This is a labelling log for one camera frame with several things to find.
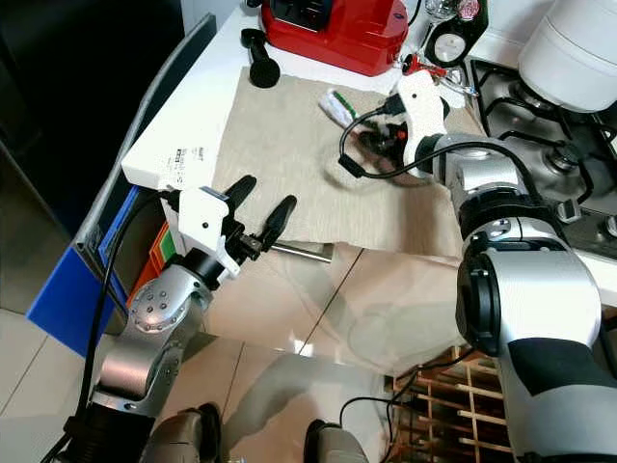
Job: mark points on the white green printed packet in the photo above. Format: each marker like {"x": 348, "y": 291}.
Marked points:
{"x": 337, "y": 104}

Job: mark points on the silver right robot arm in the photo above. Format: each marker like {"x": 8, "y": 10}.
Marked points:
{"x": 521, "y": 289}

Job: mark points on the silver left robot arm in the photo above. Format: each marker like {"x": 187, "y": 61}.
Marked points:
{"x": 154, "y": 328}

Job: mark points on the beige woven table mat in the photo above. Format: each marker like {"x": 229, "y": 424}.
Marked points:
{"x": 280, "y": 145}

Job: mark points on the green board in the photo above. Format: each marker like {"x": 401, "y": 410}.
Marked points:
{"x": 166, "y": 243}

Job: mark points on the orange board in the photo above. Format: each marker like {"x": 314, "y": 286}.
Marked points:
{"x": 159, "y": 275}

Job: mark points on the red kitchen appliance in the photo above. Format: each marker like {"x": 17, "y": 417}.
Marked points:
{"x": 333, "y": 39}

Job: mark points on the black round dial timer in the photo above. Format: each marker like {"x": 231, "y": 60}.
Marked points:
{"x": 448, "y": 43}

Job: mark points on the clear glass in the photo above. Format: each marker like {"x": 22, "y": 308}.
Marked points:
{"x": 443, "y": 8}

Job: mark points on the black gas stove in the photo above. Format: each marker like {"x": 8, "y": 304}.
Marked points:
{"x": 540, "y": 135}

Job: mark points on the tall black appliance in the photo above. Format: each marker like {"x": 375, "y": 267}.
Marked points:
{"x": 77, "y": 96}

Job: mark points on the blue board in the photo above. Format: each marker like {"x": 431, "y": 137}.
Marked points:
{"x": 58, "y": 309}

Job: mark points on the grey robot left leg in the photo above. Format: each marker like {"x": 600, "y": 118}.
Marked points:
{"x": 188, "y": 434}

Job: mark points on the large white pot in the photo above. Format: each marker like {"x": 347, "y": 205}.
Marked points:
{"x": 574, "y": 48}

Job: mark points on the wooden wine rack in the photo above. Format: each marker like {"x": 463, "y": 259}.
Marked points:
{"x": 453, "y": 415}

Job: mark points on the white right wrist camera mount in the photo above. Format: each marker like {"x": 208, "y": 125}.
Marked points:
{"x": 419, "y": 106}

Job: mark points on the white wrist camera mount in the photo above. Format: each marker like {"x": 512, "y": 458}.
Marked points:
{"x": 204, "y": 220}
{"x": 419, "y": 106}

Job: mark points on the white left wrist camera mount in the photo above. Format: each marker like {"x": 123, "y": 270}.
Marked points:
{"x": 204, "y": 220}

